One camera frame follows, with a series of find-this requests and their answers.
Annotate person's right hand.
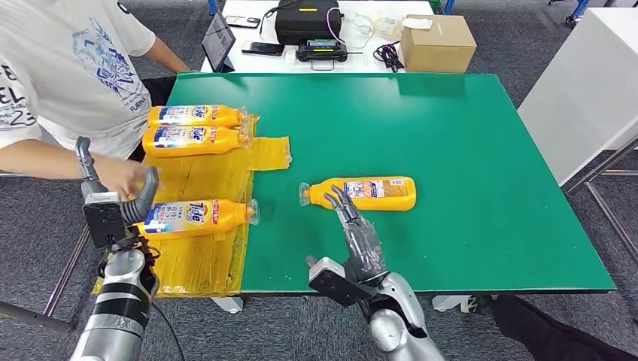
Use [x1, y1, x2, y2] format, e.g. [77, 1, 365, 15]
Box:
[94, 155, 166, 202]

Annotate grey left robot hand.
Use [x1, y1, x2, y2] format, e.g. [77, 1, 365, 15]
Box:
[74, 136, 160, 225]

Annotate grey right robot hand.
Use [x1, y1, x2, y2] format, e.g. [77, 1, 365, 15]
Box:
[305, 185, 389, 285]

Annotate orange detergent bottle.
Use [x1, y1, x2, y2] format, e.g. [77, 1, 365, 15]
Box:
[141, 125, 252, 159]
[147, 104, 249, 129]
[133, 198, 261, 241]
[298, 176, 418, 212]

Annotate yellow taped cardboard mat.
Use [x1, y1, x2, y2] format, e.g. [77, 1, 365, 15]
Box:
[92, 113, 293, 299]

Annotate white table with metal legs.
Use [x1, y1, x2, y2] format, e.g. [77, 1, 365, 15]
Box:
[0, 169, 126, 333]
[517, 7, 638, 264]

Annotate white table foot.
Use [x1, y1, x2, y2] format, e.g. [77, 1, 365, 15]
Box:
[431, 296, 469, 313]
[210, 296, 245, 315]

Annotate person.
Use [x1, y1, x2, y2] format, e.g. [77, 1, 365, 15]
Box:
[0, 0, 193, 202]

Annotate dark tablet on stand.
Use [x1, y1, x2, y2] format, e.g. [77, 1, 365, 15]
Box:
[201, 10, 237, 74]

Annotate white desk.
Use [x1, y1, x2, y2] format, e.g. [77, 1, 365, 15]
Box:
[199, 0, 436, 74]

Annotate black smartphone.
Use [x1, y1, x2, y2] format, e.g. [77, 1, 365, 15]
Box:
[224, 14, 262, 29]
[242, 41, 286, 57]

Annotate black remote controller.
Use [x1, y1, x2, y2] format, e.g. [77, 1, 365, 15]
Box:
[296, 38, 364, 71]

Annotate brown cardboard box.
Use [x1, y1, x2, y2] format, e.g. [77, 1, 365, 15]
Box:
[400, 14, 478, 74]

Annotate clear plastic bag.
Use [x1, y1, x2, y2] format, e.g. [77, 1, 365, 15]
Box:
[371, 14, 406, 41]

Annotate person's leg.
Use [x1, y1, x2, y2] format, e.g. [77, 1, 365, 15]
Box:
[460, 295, 638, 361]

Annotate black carry bag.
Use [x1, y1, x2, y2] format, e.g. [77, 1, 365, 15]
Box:
[275, 0, 345, 46]

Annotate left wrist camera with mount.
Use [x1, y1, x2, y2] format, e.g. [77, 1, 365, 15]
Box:
[82, 193, 126, 250]

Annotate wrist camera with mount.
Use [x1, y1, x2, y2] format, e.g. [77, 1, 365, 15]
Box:
[307, 256, 377, 308]
[82, 193, 126, 250]

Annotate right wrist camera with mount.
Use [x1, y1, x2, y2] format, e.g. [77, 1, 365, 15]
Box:
[307, 256, 377, 308]

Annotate black cable bundle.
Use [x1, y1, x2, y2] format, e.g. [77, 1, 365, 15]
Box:
[373, 42, 406, 74]

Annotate pink cable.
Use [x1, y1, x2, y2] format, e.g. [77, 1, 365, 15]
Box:
[326, 5, 348, 46]

